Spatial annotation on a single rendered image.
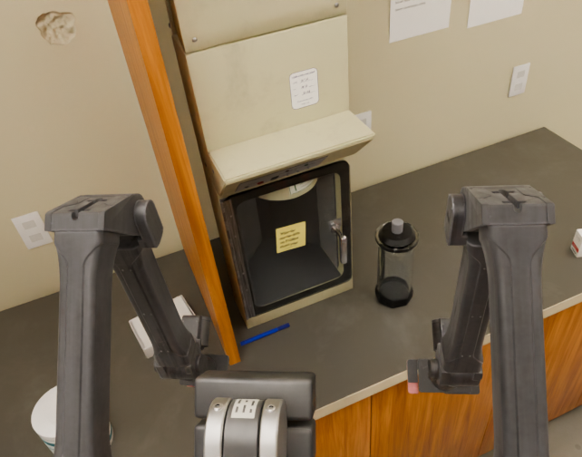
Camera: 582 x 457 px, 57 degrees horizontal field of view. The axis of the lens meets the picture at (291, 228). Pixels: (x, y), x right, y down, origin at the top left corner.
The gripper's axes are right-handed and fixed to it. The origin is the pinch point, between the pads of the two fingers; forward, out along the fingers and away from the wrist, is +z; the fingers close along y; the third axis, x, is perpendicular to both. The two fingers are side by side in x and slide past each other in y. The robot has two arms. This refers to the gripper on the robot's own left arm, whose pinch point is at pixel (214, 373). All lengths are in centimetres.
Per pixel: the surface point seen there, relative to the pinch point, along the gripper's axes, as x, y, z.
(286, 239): -31.3, -15.8, -1.9
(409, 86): -93, -49, 28
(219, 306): -14.3, -1.4, -5.2
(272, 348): -7.6, -10.4, 16.6
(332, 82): -56, -28, -30
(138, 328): -11.8, 25.9, 14.5
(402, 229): -36, -44, 5
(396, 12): -102, -44, 5
